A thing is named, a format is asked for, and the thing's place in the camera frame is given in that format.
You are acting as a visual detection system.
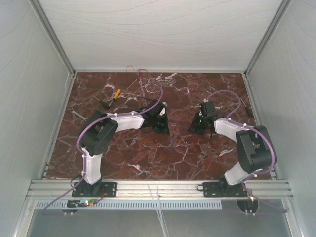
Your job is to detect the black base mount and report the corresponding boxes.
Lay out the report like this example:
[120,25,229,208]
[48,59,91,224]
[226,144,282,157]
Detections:
[72,180,117,198]
[197,178,248,198]

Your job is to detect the blue wire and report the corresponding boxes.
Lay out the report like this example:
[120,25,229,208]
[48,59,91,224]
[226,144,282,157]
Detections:
[169,118,185,149]

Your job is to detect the black tool at right edge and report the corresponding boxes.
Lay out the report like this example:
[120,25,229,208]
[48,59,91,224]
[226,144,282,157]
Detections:
[241,99,254,118]

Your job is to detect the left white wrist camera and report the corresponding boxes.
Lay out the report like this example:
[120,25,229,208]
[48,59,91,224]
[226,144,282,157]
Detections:
[159,102,167,116]

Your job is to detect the small circuit board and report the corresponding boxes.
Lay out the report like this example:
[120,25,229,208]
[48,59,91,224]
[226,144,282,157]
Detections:
[66,198,99,208]

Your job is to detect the orange handled screwdriver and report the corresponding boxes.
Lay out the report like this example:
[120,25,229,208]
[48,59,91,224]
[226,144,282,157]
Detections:
[93,89,121,109]

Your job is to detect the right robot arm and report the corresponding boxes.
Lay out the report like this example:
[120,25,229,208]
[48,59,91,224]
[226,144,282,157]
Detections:
[188,101,277,197]

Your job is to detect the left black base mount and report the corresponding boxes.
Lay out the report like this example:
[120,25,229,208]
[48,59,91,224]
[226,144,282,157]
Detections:
[72,180,117,198]

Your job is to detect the aluminium front rail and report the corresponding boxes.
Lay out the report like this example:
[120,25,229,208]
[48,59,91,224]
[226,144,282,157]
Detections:
[26,179,293,200]

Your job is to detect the blue slotted cable duct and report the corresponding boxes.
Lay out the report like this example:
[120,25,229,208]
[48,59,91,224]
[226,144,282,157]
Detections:
[35,200,222,210]

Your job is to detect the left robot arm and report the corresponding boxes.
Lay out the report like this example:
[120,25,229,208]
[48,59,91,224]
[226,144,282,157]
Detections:
[77,99,170,197]

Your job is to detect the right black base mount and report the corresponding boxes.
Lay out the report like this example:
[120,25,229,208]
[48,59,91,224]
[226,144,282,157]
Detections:
[197,178,248,198]

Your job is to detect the white zip ties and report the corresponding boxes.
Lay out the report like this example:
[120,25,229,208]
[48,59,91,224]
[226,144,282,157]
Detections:
[156,188,170,237]

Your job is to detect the silver wrench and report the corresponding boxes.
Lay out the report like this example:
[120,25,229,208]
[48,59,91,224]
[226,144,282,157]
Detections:
[69,109,88,121]

